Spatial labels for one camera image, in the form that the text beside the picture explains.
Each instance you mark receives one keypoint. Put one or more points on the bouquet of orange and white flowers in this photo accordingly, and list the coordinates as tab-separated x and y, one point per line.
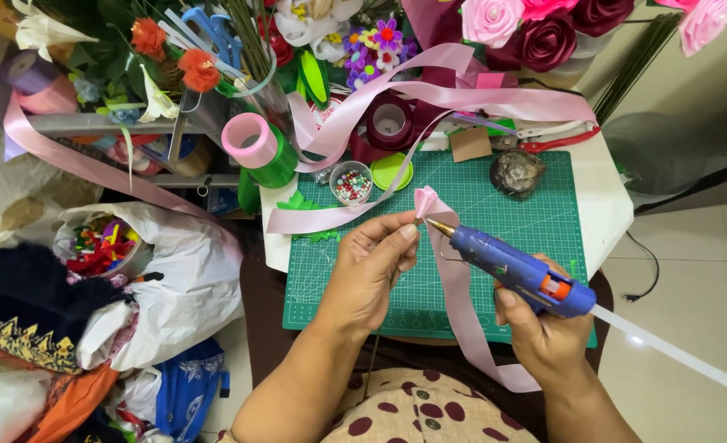
142	55

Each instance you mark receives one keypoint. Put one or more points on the green cutting mat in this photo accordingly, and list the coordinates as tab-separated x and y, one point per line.
511	215

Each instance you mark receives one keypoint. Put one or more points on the vase of pink and maroon roses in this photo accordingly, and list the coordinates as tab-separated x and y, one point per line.
541	34

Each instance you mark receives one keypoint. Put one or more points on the maroon ribbon roll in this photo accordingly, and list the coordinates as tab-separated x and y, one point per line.
390	123

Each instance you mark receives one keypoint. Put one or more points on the person's right hand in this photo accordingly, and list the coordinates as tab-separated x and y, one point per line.
548	344

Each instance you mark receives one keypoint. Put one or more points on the pink ribbon roll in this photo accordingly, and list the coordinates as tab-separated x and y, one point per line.
249	140

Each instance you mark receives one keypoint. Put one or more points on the green felt leaf cutouts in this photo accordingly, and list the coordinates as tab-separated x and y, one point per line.
305	203

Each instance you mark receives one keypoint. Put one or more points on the cream dress with maroon dots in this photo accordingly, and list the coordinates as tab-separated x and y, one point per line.
400	406

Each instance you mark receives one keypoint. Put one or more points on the translucent white glue stick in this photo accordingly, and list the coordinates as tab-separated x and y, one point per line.
677	354

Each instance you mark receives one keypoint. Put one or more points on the grey plastic bin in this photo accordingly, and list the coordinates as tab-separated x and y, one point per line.
677	154

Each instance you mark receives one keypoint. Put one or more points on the bunch of purple fabric flowers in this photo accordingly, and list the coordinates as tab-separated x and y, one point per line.
375	52

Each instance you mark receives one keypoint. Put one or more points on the white fabric flowers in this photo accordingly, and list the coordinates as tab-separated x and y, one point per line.
308	21

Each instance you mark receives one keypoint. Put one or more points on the green looped ribbon leaves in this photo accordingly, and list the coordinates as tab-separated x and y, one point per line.
314	77

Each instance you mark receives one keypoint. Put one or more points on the lime green round lid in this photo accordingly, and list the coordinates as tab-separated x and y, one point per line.
389	172

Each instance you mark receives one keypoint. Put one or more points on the metal shelf rack with supplies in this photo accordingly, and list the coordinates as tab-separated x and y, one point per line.
154	147

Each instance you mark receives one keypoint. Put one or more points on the clear cup of colourful beads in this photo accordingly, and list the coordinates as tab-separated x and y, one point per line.
351	184

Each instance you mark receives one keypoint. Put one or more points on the green ribbon roll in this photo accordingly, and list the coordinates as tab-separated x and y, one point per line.
277	163

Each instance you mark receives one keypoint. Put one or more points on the person's left hand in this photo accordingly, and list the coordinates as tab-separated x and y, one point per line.
354	283

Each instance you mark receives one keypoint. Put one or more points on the white plastic bag of craft bits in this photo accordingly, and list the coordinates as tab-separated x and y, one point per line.
185	289

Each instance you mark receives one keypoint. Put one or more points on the blue hot glue gun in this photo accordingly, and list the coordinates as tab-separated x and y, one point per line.
511	267

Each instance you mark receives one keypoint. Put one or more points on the brown cardboard tag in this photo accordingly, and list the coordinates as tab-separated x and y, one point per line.
470	144

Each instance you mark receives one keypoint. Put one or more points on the clear vase with green stems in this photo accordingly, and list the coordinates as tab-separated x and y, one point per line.
259	61

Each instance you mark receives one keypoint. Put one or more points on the blue printed bag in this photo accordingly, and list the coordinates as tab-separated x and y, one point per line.
188	387

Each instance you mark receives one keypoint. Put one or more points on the black fuzzy cloth with gold trim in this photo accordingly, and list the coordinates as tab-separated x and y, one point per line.
25	295

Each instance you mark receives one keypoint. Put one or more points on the pink ribbon bud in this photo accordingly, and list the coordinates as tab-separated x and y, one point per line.
425	202

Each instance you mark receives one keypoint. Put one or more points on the long pink satin ribbon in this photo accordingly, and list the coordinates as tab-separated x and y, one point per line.
461	295

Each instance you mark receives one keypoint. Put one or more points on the pale pink ribbon strip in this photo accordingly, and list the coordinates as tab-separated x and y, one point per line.
80	163

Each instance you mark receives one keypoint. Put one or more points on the blue scissors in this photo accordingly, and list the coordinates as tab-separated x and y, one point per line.
215	31

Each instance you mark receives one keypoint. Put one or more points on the dark crumpled round lump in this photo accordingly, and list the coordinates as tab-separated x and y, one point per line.
517	174

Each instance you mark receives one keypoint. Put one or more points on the purple ribbon roll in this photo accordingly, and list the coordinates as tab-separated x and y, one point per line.
30	72

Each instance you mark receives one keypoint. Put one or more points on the pink ribbon rose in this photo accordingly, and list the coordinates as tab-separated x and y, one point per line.
704	24

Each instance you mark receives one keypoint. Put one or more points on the orange cloth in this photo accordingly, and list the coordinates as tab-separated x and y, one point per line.
71	406

